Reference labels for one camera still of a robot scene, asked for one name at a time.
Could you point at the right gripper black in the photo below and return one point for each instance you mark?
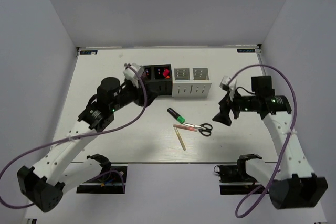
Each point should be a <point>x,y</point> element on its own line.
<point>223,116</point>

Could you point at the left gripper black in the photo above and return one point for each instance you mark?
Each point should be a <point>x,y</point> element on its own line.
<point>139,92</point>

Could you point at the pink cap black highlighter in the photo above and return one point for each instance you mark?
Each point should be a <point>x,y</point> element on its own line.
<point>166,72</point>

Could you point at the green cap black highlighter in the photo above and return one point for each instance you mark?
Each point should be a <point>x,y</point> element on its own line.
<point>176,115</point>

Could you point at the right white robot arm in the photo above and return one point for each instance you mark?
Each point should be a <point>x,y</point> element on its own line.
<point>295,184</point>

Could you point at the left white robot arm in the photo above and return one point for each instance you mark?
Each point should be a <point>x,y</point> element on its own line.
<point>45,183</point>

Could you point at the black double pen holder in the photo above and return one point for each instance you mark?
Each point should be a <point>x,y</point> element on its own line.
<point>154,79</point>

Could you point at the slim orange pen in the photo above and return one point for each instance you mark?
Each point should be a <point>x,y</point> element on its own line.
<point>185,127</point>

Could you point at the white double pen holder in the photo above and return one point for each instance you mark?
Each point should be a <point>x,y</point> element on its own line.
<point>191,83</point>

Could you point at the slim yellow pen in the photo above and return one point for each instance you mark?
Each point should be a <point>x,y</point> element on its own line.
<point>180,139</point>

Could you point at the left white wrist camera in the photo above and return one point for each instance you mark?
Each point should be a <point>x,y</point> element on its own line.
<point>133,72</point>

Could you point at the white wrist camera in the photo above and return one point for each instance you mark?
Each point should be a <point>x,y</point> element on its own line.
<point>230,85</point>
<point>133,72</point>

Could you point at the black handled scissors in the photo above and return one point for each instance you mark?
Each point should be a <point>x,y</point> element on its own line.
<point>205,129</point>

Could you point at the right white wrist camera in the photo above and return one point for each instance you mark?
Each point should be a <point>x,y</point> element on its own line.
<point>230,85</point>

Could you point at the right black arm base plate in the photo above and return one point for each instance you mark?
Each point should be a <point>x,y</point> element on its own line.
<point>231,182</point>

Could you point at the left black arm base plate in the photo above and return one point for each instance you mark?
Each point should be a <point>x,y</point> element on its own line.
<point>111,183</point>

